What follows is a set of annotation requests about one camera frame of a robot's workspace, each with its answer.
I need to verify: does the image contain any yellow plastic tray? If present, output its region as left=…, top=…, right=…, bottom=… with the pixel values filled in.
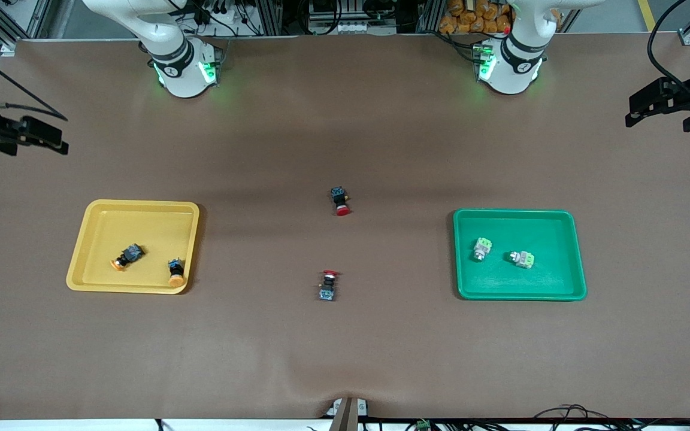
left=66, top=199, right=201, bottom=295

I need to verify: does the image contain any pile of orange packets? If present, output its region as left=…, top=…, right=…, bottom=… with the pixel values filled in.
left=439, top=0, right=512, bottom=34

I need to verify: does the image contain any power strip with black plugs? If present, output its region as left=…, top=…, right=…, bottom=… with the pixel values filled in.
left=192, top=0, right=241, bottom=28

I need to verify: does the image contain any green plastic tray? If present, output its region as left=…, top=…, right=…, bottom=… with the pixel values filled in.
left=453, top=208, right=588, bottom=301

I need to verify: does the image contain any brown table mat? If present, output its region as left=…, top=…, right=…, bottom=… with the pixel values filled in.
left=0, top=33, right=690, bottom=420

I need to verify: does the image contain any white power strip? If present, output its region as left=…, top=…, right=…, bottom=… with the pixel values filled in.
left=308, top=21, right=383, bottom=35

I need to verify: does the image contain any red mushroom push button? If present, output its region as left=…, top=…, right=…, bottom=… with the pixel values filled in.
left=319, top=270, right=341, bottom=302
left=331, top=187, right=352, bottom=217

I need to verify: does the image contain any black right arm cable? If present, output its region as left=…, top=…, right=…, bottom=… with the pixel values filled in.
left=0, top=43, right=69, bottom=122

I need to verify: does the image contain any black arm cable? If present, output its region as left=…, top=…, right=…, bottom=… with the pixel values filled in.
left=0, top=43, right=69, bottom=122
left=647, top=0, right=690, bottom=102

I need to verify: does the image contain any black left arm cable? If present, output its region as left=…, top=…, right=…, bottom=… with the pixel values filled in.
left=647, top=0, right=690, bottom=102

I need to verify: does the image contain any aluminium frame post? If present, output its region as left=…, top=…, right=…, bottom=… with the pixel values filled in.
left=258, top=0, right=286, bottom=35
left=415, top=0, right=444, bottom=34

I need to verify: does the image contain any black cable bundle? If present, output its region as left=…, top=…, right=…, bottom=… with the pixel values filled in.
left=531, top=405, right=690, bottom=431

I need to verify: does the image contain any metal table edge bracket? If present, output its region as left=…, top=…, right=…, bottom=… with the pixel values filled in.
left=326, top=397, right=370, bottom=431

